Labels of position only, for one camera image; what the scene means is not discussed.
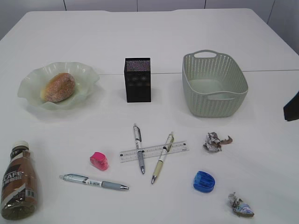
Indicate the large paper ball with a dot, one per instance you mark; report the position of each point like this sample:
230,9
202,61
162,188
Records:
213,144

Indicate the pink pencil sharpener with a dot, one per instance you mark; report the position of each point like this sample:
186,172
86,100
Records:
99,160

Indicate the sugared bread roll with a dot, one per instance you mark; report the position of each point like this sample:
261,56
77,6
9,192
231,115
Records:
59,88

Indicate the black mesh pen holder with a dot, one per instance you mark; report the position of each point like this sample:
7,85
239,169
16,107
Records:
137,74

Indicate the grey grip white pen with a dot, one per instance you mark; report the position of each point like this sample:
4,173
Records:
138,139

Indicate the blue pencil sharpener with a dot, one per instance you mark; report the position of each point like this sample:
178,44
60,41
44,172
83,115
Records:
203,182

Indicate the pale green wavy plate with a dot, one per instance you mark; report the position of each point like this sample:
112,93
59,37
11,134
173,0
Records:
34,83

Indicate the beige grip white pen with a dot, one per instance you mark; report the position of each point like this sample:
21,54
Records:
165,150

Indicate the blue clip grey grip pen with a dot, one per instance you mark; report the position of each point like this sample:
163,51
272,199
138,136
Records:
87,181

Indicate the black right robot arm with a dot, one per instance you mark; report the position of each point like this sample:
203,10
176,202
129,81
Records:
291,109

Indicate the grey-green woven plastic basket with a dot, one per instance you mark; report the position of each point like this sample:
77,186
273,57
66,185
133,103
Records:
214,87

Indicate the small paper ball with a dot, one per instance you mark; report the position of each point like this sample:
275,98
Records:
239,207

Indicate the brown coffee drink bottle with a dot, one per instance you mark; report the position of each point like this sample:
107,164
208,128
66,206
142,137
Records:
19,184

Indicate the clear plastic ruler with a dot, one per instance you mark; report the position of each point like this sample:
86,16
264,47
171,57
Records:
153,151

